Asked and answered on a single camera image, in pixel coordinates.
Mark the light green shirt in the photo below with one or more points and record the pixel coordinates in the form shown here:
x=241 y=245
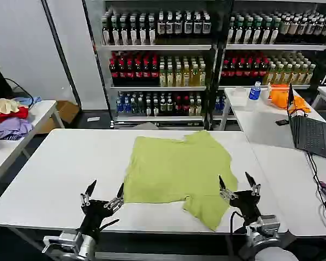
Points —
x=176 y=171

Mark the red cloth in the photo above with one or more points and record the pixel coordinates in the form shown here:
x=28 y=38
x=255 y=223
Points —
x=8 y=115

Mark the purple cloth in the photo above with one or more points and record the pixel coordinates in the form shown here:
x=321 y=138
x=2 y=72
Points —
x=12 y=127

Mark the grey chair back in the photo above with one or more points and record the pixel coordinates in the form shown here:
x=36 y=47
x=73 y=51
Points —
x=146 y=126

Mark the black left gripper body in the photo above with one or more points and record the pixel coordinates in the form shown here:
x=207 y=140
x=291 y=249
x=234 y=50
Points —
x=96 y=212

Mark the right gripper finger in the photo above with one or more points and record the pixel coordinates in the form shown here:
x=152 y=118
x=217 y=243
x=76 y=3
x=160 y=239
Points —
x=255 y=189
x=228 y=194

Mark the orange cloth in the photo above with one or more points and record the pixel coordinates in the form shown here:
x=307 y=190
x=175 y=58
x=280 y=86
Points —
x=281 y=96

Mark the brown cardboard box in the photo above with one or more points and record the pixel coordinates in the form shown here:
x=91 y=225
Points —
x=65 y=111

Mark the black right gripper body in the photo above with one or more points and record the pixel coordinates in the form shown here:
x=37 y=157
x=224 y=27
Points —
x=245 y=205

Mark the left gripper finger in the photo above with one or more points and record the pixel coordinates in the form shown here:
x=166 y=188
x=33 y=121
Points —
x=87 y=197
x=119 y=199

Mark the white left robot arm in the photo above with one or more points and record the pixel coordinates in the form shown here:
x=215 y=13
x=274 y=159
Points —
x=76 y=244

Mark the shelf with drink bottles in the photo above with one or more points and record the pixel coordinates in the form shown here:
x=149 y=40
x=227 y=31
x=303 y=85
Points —
x=274 y=46
x=157 y=68

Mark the black wall trim strip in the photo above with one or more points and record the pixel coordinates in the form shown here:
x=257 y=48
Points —
x=60 y=51

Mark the white desk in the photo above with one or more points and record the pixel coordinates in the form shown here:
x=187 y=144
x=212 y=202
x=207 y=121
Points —
x=263 y=127

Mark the beige cloth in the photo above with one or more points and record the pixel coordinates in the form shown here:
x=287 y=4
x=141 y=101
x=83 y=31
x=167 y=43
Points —
x=4 y=105

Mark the blue label water bottle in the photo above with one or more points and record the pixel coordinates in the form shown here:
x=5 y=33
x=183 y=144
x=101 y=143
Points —
x=254 y=92

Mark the light blue cloth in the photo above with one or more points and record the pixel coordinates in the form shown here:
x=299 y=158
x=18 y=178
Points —
x=30 y=100

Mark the black laptop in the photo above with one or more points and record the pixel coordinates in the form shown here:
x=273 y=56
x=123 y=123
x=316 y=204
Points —
x=311 y=136

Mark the small black phone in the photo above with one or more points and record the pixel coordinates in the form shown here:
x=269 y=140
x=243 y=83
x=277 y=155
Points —
x=282 y=122

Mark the white paper slip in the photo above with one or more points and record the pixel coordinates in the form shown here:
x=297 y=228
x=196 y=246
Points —
x=93 y=119

